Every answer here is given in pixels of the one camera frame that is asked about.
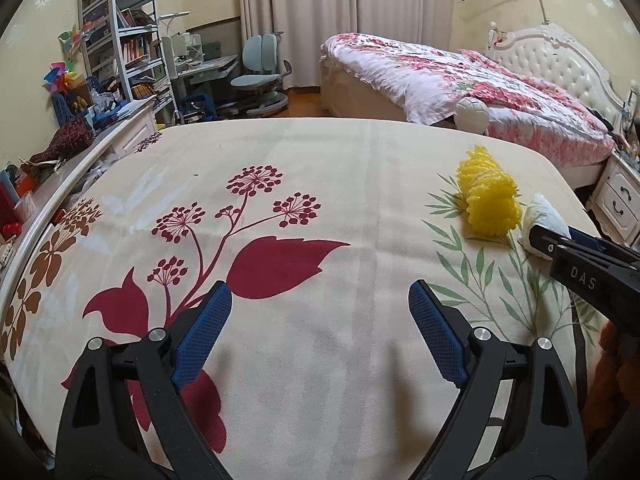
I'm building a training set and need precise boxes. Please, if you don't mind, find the pale blue desk chair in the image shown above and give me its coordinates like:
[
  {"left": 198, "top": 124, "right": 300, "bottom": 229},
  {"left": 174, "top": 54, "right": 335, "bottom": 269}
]
[{"left": 231, "top": 33, "right": 293, "bottom": 116}]

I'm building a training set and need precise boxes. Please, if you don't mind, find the pink floral blanket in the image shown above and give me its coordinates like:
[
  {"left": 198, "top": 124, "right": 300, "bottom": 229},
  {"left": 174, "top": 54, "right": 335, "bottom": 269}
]
[{"left": 320, "top": 32, "right": 618, "bottom": 168}]

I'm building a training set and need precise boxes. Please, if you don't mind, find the yellow foam net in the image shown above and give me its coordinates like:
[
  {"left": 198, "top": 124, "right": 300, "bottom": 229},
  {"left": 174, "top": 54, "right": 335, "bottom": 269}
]
[{"left": 456, "top": 144, "right": 523, "bottom": 235}]

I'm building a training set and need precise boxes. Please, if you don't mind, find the colourful pinwheel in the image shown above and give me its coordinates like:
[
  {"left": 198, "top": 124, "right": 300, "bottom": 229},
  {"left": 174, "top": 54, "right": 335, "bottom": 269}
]
[
  {"left": 57, "top": 25, "right": 83, "bottom": 57},
  {"left": 42, "top": 62, "right": 76, "bottom": 96}
]

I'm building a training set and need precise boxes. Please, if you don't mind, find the floral printed tablecloth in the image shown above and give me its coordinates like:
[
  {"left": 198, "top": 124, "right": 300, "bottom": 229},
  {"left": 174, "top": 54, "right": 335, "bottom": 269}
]
[{"left": 0, "top": 117, "right": 626, "bottom": 480}]

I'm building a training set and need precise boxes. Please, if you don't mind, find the beige curtain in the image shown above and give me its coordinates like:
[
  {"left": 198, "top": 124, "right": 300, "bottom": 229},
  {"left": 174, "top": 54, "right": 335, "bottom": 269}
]
[{"left": 237, "top": 0, "right": 453, "bottom": 94}]

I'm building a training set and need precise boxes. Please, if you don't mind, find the grey study desk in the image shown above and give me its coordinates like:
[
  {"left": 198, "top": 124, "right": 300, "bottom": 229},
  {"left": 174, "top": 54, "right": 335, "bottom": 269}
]
[{"left": 170, "top": 55, "right": 241, "bottom": 111}]

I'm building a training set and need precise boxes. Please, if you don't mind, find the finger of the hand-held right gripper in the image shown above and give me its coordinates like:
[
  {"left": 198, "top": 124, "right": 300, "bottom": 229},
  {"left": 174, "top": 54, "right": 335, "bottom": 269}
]
[
  {"left": 567, "top": 226, "right": 640, "bottom": 271},
  {"left": 529, "top": 226, "right": 571, "bottom": 259}
]

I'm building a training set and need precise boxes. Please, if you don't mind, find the white nightstand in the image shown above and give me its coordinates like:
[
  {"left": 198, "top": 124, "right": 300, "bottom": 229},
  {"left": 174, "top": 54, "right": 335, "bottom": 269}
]
[{"left": 586, "top": 152, "right": 640, "bottom": 249}]

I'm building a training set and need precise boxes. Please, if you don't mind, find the white upholstered bed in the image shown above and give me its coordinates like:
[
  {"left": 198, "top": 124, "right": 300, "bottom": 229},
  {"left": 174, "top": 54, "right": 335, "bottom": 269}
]
[{"left": 319, "top": 22, "right": 627, "bottom": 182}]

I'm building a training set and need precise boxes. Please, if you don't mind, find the white bookshelf with books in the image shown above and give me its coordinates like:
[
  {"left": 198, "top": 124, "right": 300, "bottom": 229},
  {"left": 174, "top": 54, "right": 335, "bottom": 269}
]
[{"left": 78, "top": 0, "right": 176, "bottom": 111}]

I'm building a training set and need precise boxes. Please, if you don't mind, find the white round bedpost knob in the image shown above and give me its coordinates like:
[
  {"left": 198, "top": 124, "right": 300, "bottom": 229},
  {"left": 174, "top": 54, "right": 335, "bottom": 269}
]
[{"left": 454, "top": 98, "right": 490, "bottom": 134}]

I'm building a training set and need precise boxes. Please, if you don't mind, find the blue plastic basket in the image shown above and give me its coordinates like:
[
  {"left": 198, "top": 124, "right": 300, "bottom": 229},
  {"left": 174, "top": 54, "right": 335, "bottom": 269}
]
[{"left": 52, "top": 92, "right": 76, "bottom": 128}]

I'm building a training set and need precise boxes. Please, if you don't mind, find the dark red tinsel bundle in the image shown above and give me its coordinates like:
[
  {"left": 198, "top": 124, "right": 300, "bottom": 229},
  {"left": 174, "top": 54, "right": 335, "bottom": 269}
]
[{"left": 30, "top": 117, "right": 96, "bottom": 163}]

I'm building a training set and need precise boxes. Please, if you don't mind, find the orange fuzzy cloth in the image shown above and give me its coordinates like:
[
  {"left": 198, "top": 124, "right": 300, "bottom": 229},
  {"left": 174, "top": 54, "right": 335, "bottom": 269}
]
[{"left": 597, "top": 322, "right": 629, "bottom": 396}]

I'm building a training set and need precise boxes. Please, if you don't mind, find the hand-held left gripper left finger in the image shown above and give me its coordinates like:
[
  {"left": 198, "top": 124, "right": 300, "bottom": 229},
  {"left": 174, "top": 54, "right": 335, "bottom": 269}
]
[{"left": 54, "top": 280, "right": 236, "bottom": 480}]

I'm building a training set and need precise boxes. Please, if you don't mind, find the pile of small bedside items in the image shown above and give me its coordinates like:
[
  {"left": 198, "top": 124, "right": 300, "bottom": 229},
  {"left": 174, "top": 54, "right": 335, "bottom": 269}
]
[{"left": 612, "top": 90, "right": 640, "bottom": 158}]

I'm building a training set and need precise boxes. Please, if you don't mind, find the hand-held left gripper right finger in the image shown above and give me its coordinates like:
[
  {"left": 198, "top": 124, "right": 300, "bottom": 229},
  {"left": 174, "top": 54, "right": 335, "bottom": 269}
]
[{"left": 405, "top": 280, "right": 587, "bottom": 480}]

